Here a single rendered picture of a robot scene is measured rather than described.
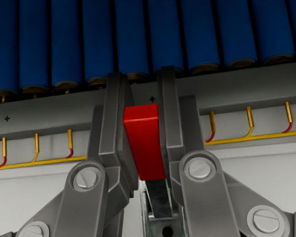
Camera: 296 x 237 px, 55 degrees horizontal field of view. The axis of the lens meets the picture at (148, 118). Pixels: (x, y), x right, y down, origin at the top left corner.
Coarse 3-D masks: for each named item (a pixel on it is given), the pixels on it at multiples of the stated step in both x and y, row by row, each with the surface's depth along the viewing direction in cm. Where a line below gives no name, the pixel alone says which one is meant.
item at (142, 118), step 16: (128, 112) 10; (144, 112) 10; (128, 128) 10; (144, 128) 10; (144, 144) 10; (144, 160) 11; (160, 160) 11; (144, 176) 12; (160, 176) 12; (160, 192) 13; (160, 208) 14
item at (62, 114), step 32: (288, 64) 15; (64, 96) 16; (96, 96) 16; (224, 96) 15; (256, 96) 14; (288, 96) 14; (0, 128) 16; (32, 128) 16; (64, 128) 16; (288, 128) 15; (32, 160) 17; (64, 160) 17
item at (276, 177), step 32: (224, 128) 17; (256, 128) 17; (0, 160) 18; (224, 160) 16; (256, 160) 16; (288, 160) 16; (0, 192) 18; (32, 192) 17; (288, 192) 16; (0, 224) 17; (128, 224) 16
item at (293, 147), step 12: (264, 144) 16; (276, 144) 16; (288, 144) 16; (216, 156) 16; (228, 156) 16; (240, 156) 16; (252, 156) 16; (12, 168) 17; (24, 168) 17; (36, 168) 17; (48, 168) 17; (60, 168) 17
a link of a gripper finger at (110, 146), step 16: (112, 80) 11; (128, 80) 12; (112, 96) 10; (128, 96) 11; (96, 112) 11; (112, 112) 10; (96, 128) 10; (112, 128) 9; (96, 144) 10; (112, 144) 9; (128, 144) 10; (96, 160) 10; (112, 160) 9; (128, 160) 10; (112, 176) 9; (128, 176) 10; (112, 192) 9; (128, 192) 10; (48, 208) 9; (112, 208) 9; (32, 224) 8; (48, 224) 8
